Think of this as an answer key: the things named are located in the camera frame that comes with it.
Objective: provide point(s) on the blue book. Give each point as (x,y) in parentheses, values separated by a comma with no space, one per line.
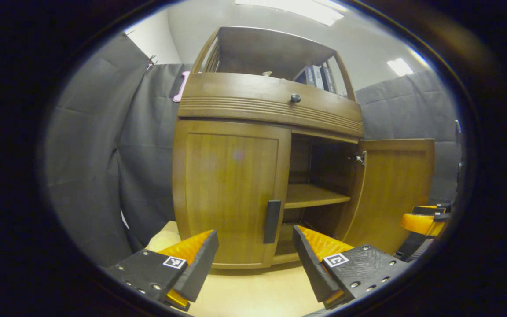
(308,77)

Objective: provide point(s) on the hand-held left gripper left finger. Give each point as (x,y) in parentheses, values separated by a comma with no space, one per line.
(200,264)

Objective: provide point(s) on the wooden double-door shoe cabinet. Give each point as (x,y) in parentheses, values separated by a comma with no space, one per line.
(258,94)

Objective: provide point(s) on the small ceiling light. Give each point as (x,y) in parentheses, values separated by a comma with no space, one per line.
(399,67)

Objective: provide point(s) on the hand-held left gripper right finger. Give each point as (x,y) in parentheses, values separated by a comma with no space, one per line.
(310,264)

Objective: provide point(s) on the light grey book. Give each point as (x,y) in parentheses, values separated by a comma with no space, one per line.
(318,78)

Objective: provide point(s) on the metal door hinge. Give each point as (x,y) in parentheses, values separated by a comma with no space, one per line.
(359,157)

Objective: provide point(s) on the black backdrop cloth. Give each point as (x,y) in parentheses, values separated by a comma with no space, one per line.
(90,167)

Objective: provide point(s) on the black round drawer knob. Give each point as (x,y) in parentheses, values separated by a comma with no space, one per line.
(295,98)

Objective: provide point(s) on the large ceiling light panel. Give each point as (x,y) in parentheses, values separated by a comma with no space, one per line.
(293,9)

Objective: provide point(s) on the wooden inner shelf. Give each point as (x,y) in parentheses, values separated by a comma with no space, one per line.
(315,197)

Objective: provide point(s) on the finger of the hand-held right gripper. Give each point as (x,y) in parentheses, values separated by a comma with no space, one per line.
(434,208)
(420,223)

